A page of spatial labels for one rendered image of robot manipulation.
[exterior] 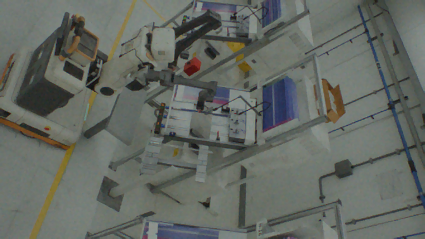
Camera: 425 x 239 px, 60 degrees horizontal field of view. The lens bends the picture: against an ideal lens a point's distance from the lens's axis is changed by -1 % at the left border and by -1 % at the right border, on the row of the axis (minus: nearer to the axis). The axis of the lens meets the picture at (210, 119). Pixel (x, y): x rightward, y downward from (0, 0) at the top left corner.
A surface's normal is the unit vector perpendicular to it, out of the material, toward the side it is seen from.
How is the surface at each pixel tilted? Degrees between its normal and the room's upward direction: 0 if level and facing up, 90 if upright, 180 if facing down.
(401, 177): 90
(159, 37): 47
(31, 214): 0
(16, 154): 0
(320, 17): 90
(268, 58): 90
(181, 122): 43
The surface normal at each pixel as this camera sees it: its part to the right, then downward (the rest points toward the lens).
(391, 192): -0.65, -0.55
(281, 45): -0.09, 0.73
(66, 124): 0.76, -0.39
